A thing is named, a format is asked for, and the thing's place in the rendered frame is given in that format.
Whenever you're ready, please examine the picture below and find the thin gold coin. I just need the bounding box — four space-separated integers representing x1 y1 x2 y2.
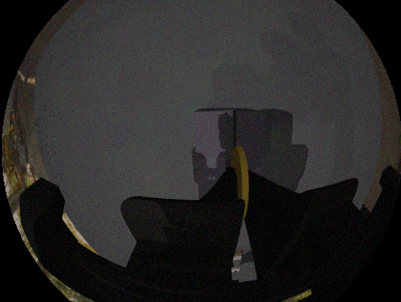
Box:
232 145 250 203

